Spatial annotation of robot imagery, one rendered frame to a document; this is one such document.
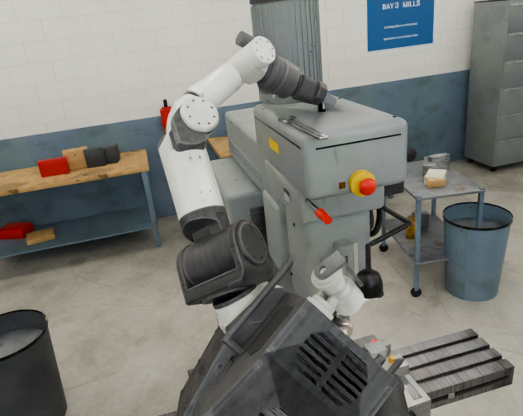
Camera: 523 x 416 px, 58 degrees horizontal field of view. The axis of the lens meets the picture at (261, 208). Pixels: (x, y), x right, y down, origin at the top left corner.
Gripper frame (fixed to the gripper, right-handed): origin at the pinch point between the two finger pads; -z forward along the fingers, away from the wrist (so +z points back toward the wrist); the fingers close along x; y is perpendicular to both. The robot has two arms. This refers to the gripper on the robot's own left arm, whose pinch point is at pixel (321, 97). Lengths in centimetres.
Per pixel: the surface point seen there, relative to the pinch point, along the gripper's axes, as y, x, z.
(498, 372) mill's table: -61, 24, -95
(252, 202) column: -37, -39, -16
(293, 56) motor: 9.3, -15.2, 3.3
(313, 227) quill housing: -32.4, 6.8, -8.1
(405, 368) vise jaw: -68, 13, -61
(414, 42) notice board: 165, -341, -342
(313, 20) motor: 20.9, -15.7, 0.9
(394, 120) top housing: -1.2, 22.5, -5.5
